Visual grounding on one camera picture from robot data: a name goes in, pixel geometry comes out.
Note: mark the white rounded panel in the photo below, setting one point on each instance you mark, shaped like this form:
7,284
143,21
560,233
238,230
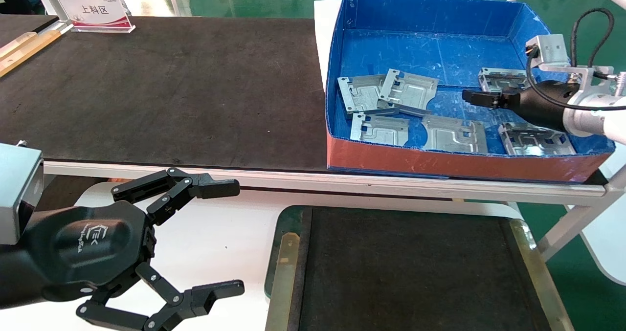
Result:
611,243

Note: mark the white table frame leg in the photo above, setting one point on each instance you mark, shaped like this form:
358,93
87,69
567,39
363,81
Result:
577,218

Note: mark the black tray with green rim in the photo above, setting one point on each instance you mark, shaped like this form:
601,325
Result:
406,272

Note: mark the stamped grey metal part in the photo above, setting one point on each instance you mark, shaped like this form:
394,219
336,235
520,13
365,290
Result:
452,135
499,79
359,94
381,130
411,91
533,143

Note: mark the blue corrugated plastic box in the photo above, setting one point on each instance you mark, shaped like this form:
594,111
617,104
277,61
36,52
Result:
455,52

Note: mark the aluminium table frame rail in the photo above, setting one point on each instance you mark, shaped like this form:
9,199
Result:
293,179

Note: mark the large black table mat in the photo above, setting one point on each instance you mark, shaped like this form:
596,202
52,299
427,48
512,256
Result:
171,91

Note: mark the wooden strip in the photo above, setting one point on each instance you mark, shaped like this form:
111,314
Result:
24,52

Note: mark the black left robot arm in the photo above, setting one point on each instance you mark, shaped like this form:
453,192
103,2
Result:
14,277

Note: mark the acrylic sign with Chinese text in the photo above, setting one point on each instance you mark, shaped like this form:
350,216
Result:
95,12

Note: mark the white paper sheet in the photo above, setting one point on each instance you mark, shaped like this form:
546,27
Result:
324,33

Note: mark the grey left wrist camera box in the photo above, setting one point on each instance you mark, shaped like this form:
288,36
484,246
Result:
14,189

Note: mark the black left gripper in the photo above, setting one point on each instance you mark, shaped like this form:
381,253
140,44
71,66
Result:
93,243

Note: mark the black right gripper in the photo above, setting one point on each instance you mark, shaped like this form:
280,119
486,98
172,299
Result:
543,103

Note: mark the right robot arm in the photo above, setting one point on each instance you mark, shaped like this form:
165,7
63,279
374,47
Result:
596,116

